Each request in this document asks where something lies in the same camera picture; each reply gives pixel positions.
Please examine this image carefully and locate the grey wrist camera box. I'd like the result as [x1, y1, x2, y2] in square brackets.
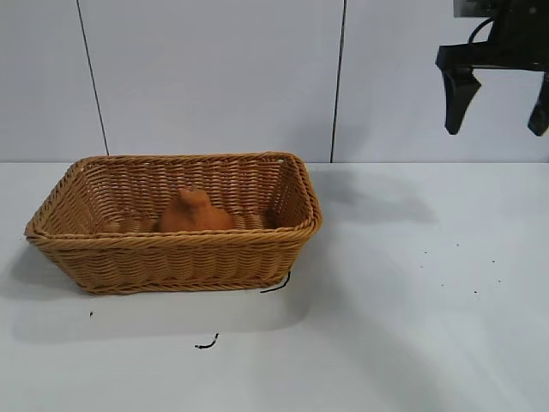
[453, 0, 494, 19]

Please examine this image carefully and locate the orange-brown bread bun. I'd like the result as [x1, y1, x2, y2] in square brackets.
[156, 187, 236, 233]

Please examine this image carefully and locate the tan woven wicker basket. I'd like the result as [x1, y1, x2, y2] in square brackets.
[24, 150, 323, 295]

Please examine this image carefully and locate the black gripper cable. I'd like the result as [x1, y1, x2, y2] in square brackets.
[468, 17, 493, 44]

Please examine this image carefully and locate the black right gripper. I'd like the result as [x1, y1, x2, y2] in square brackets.
[435, 0, 549, 136]

